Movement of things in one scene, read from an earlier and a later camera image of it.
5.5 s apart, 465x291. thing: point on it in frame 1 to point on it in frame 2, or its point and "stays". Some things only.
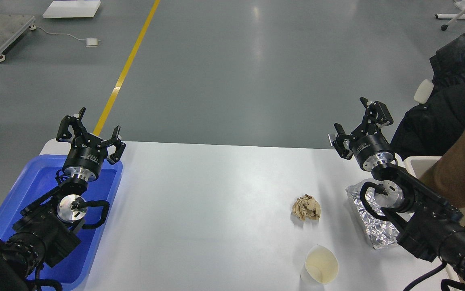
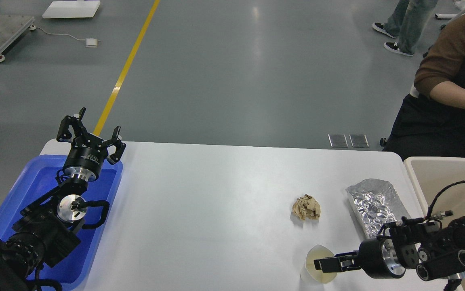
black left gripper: [88, 150] stays
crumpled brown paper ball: [306, 206] stays
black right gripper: [371, 150] to [377, 257]
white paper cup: [321, 265] stays
